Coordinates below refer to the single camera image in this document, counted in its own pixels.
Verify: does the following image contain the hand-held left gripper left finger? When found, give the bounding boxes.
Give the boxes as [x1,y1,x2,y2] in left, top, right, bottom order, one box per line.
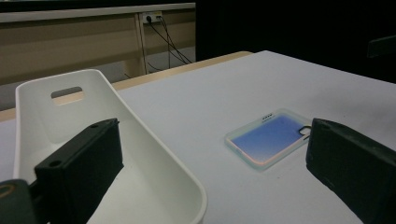
[34,118,125,224]

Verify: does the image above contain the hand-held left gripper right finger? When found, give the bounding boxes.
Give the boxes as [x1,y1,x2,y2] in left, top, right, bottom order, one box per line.
[305,118,396,224]

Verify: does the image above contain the white plastic basket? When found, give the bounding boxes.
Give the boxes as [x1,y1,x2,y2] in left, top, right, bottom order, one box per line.
[12,68,208,224]

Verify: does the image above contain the iridescent blue phone case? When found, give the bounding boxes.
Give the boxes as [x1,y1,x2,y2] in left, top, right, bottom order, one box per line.
[224,107,313,172]

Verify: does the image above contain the white board sheet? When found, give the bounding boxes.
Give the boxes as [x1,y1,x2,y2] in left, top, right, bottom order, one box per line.
[0,50,396,224]

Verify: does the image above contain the black cable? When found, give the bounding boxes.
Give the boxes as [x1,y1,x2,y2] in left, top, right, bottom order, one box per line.
[158,15,172,69]
[146,17,193,65]

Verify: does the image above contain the white wall power socket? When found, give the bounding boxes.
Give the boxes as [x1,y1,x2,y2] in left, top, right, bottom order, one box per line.
[142,11,163,24]

